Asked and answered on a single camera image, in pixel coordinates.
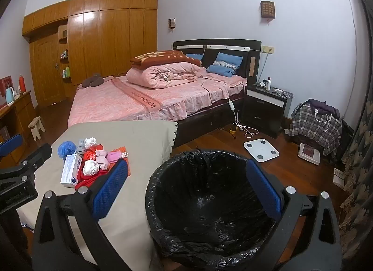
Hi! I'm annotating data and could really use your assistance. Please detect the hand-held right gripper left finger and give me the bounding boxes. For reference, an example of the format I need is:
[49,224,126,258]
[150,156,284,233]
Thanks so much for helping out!
[31,159,158,271]

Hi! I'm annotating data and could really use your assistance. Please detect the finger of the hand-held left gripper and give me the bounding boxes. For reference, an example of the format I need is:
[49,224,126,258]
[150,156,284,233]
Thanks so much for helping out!
[0,134,24,158]
[0,143,53,182]

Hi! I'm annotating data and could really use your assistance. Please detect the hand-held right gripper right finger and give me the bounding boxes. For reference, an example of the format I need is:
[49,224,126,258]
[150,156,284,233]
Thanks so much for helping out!
[217,159,341,271]

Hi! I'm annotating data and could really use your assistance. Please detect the red glove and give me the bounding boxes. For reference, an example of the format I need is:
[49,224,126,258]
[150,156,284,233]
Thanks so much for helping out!
[75,169,107,191]

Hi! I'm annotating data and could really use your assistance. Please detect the large white paper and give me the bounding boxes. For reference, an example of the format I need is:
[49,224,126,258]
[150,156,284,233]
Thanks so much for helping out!
[83,160,101,176]

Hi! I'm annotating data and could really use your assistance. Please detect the pink socks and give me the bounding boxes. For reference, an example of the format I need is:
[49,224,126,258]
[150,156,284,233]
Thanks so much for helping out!
[96,150,110,171]

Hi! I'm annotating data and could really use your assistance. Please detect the white and blue box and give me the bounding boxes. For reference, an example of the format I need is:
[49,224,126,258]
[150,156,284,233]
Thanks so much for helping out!
[60,154,83,188]

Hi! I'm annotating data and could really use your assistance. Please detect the bin with black plastic liner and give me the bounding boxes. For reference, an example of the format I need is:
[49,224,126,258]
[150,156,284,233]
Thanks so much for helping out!
[145,149,295,271]

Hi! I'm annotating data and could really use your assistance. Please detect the wooden desk cabinet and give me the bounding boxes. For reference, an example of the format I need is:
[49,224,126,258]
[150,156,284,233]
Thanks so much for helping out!
[0,90,37,169]

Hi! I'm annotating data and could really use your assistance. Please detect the small wooden stool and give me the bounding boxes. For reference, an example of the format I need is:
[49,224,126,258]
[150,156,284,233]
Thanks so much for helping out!
[28,116,45,142]

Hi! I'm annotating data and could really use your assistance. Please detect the white bathroom scale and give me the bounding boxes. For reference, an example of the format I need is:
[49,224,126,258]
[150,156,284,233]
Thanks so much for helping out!
[244,139,280,163]

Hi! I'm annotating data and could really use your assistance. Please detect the white scale with red top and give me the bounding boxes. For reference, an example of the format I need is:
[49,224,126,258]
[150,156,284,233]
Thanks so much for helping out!
[298,143,321,166]

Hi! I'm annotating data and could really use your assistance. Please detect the red gift box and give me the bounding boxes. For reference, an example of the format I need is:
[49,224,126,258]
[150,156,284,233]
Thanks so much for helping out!
[0,76,14,108]

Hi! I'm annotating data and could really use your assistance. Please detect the plaid cloth covered chair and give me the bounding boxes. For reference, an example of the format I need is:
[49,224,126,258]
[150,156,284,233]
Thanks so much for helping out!
[290,99,343,156]

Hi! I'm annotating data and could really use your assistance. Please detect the dark nightstand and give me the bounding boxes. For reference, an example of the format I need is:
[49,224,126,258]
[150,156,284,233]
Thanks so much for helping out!
[243,81,294,139]

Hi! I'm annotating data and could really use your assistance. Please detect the white booklet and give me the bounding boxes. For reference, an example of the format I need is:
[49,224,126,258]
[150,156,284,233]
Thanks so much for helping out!
[333,168,346,188]

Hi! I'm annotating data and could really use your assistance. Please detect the bed with pink sheet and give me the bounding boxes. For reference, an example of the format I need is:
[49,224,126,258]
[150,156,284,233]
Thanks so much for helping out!
[68,39,262,143]

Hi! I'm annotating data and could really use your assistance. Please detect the brown plush pillow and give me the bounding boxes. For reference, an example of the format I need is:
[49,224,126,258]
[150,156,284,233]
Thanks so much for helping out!
[82,73,104,88]

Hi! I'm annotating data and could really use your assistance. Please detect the patterned curtain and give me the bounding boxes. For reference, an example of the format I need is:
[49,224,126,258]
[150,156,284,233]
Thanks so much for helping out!
[338,0,373,248]

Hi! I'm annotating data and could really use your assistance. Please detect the purple garment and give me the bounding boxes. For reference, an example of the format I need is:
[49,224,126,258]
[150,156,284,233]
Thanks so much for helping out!
[308,99,340,120]

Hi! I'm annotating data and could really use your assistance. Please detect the pink electric blanket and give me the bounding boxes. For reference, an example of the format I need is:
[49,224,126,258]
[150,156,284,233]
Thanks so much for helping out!
[199,68,248,87]

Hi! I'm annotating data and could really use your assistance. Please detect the folded pink quilt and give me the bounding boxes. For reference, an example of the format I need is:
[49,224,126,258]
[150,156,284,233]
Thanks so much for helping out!
[126,62,204,88]

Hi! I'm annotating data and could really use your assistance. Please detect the blue pillow with patterned band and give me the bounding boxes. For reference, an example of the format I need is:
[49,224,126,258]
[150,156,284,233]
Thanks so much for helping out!
[206,52,244,78]

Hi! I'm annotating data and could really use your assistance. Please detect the wooden wardrobe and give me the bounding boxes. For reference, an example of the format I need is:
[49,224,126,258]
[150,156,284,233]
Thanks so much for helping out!
[22,0,158,108]

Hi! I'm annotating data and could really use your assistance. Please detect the folded red-brown blanket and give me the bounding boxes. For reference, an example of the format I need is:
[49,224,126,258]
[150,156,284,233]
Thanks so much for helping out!
[130,50,202,70]

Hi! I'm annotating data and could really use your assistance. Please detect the white floor cable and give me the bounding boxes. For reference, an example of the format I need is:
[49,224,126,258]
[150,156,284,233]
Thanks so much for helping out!
[235,111,260,138]

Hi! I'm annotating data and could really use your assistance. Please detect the white charger cable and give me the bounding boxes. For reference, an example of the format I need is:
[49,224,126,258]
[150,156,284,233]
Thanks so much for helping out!
[315,109,333,132]

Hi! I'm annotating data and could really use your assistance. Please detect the white chargers and cables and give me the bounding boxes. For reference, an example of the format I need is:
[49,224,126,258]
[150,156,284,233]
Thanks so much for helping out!
[272,87,293,98]

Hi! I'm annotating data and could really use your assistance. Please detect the large wooden wall lamp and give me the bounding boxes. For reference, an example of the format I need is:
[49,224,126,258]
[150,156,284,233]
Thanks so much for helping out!
[260,0,275,22]

